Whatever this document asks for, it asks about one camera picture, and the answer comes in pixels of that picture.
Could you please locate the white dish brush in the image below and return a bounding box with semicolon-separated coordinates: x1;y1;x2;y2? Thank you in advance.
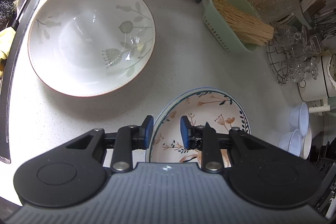
14;0;30;20

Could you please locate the light blue small bowl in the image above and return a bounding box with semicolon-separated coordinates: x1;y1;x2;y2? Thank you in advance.
278;129;302;156

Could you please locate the green chopstick basket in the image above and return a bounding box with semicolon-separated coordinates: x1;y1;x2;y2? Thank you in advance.
203;0;274;53

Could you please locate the white electric cooker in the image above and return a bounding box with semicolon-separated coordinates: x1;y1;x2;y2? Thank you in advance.
298;53;335;102

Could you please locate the floral plate teal rim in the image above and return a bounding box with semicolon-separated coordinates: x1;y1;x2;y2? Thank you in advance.
146;88;251;164

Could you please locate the textured clear glass jar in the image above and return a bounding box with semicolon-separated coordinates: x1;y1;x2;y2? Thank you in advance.
249;0;295;23

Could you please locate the wire rack with glassware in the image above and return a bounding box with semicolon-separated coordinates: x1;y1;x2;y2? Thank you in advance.
265;24;322;85

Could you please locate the green pitcher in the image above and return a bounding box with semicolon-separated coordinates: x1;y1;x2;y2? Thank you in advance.
307;97;335;117

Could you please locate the steel wool scrubber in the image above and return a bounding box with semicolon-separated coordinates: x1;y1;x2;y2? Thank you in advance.
0;0;15;30

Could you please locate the yellow dish cloth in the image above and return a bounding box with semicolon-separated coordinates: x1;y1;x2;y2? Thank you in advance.
0;27;16;78

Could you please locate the large white leaf-pattern bowl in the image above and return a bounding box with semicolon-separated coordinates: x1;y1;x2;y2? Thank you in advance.
27;0;156;97

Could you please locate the white small bowl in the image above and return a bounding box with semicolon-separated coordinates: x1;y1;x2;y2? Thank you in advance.
300;128;312;160

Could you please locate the white plate pink flower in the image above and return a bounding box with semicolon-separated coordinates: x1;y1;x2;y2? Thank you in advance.
144;86;252;164

